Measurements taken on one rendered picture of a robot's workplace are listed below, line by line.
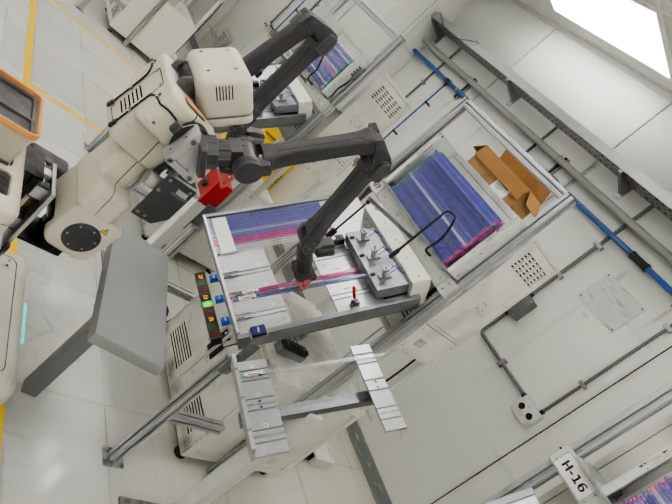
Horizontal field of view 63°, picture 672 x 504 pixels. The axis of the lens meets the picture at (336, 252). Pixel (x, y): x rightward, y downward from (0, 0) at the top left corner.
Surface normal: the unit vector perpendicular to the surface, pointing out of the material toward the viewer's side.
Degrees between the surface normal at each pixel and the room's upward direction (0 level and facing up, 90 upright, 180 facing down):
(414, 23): 90
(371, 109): 90
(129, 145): 90
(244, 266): 47
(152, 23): 90
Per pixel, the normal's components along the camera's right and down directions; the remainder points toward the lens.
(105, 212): 0.33, 0.65
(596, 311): -0.58, -0.42
